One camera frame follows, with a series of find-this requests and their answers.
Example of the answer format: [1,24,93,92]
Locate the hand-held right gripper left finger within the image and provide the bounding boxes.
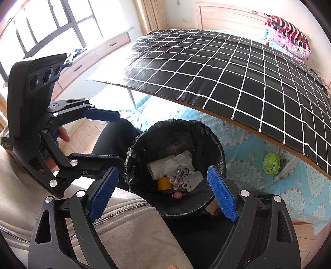
[28,166,120,269]

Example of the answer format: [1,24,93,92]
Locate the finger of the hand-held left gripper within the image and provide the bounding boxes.
[62,153,125,181]
[48,98,121,127]

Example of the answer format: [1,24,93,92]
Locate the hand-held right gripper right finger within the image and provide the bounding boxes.
[207,166,302,269]

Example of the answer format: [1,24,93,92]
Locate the white cardboard tray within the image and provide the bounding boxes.
[182,171,204,192]

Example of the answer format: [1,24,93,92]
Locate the white printed plastic bag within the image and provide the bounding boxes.
[162,152,195,188]

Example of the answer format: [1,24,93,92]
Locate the orange tape roll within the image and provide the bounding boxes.
[157,177,172,192]

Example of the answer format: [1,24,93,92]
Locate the white paper cup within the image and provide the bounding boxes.
[147,154,179,181]

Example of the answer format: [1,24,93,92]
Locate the trash bin with black bag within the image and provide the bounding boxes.
[124,119,227,216]

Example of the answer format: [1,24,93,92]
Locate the person's left hand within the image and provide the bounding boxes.
[57,126,71,143]

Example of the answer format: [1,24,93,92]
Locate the blue floral bedsheet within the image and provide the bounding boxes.
[119,28,331,234]

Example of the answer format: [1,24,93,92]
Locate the green round container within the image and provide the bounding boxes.
[263,153,289,176]

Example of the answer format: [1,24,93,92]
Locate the wooden window bench cabinet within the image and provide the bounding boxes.
[52,31,132,104]

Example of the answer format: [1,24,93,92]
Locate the dark cloth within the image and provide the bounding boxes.
[63,48,87,66]

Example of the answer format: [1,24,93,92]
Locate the white table leg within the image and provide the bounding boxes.
[275,155,298,181]

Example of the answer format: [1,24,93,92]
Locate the beige curtain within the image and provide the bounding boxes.
[133,0,170,35]

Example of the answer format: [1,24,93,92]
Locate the black checked mat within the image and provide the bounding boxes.
[86,30,331,179]

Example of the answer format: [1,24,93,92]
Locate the pink printed folded quilt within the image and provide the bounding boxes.
[264,28,309,62]

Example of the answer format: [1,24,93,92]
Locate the wooden bed headboard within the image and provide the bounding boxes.
[195,2,275,30]

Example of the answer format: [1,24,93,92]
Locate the striped folded quilt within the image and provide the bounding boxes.
[265,16,311,49]

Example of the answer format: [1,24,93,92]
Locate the window with dark frame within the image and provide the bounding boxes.
[0,0,135,75]

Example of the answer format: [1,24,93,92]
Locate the black charger cable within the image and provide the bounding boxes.
[310,68,331,86]

